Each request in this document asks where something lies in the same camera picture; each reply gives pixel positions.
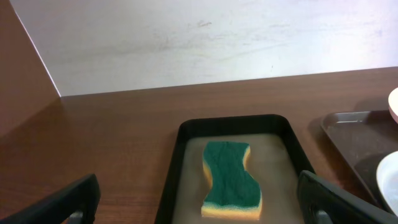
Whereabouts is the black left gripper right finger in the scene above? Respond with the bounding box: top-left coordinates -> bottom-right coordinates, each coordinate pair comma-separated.
297,170 -> 397,224

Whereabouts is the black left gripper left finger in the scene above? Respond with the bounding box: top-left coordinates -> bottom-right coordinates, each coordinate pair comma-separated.
1,174 -> 101,224

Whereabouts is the white deep plate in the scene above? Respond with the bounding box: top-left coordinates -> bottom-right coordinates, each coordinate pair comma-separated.
376,151 -> 397,216

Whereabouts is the green and yellow sponge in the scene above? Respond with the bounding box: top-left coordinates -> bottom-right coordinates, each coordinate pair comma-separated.
201,141 -> 262,220

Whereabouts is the pinkish white plate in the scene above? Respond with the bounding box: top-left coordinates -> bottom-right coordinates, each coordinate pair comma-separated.
388,88 -> 398,123

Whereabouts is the small black water tray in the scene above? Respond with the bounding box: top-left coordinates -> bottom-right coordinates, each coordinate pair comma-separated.
155,114 -> 313,224

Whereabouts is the large dark serving tray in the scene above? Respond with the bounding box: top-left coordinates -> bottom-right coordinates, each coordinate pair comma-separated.
321,110 -> 397,212

